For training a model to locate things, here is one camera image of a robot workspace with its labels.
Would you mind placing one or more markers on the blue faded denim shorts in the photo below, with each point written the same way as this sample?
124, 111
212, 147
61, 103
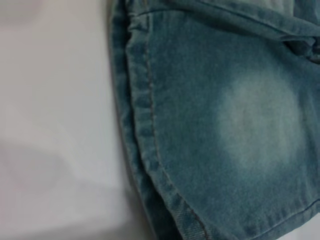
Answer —
225, 125

